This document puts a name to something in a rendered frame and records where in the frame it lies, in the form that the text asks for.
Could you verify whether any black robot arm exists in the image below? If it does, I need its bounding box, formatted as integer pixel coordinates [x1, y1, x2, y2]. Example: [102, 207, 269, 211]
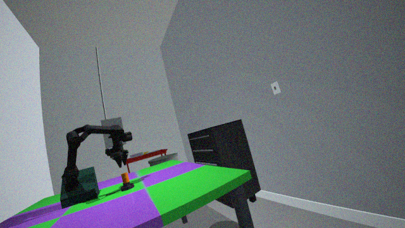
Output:
[62, 125, 132, 192]

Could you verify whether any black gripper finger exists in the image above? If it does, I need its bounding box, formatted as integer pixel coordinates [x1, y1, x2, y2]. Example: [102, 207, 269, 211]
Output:
[122, 154, 128, 165]
[112, 156, 123, 168]

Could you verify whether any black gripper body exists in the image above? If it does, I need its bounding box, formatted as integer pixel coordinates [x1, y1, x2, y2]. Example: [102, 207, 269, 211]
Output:
[110, 142, 128, 158]

